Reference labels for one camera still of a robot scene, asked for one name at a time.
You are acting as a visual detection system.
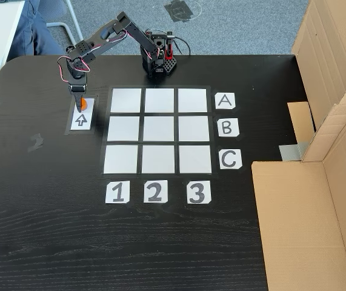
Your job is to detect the white nine-square grid sheet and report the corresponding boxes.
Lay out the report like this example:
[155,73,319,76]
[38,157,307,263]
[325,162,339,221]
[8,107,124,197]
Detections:
[99,85,219,176]

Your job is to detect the white arrow paper sheet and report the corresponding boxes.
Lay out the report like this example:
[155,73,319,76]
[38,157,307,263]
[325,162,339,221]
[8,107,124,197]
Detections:
[69,97,95,131]

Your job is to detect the person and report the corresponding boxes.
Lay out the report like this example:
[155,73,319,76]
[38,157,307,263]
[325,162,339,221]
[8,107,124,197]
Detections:
[7,0,64,57]

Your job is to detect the clear tape scrap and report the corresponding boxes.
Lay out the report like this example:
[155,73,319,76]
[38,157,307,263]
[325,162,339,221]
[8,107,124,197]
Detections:
[27,133,45,152]

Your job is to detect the red black clamp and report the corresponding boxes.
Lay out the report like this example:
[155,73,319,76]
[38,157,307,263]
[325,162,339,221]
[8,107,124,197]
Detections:
[164,32,175,60]

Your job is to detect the paper sheet number 1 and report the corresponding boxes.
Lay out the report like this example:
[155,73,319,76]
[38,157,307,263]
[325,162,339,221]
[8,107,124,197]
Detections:
[105,181,130,204]

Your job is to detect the black floor tape patch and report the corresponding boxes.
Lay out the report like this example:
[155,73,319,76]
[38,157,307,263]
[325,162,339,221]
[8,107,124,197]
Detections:
[164,0,195,22]

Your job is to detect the paper sheet number 2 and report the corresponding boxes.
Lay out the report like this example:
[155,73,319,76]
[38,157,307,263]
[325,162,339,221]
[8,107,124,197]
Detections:
[143,179,168,203]

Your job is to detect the paper sheet letter A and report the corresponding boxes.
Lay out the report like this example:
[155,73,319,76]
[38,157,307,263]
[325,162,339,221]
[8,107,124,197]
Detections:
[215,92,236,110]

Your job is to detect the paper sheet letter B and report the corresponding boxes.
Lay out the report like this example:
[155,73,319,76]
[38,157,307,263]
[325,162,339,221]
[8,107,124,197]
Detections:
[217,118,240,138]

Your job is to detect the paper sheet number 3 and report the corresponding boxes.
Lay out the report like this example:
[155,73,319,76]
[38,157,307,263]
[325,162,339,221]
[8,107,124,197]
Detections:
[187,180,212,204]

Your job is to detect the paper sheet letter C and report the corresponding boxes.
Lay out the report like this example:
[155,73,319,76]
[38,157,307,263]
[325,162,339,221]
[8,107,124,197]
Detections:
[219,149,242,170]

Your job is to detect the red white servo wire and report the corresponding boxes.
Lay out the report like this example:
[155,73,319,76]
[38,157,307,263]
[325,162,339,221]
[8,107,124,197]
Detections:
[56,28,130,85]

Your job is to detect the chair with white frame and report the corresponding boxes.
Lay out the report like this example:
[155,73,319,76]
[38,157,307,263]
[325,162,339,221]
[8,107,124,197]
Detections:
[39,0,85,46]

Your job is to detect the black power cable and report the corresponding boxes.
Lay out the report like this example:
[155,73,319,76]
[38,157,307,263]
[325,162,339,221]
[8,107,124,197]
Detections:
[172,36,191,57]

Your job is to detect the brown cardboard box wall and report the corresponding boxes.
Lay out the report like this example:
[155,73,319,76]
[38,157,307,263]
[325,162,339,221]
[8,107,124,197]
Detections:
[251,102,346,291]
[287,0,346,163]

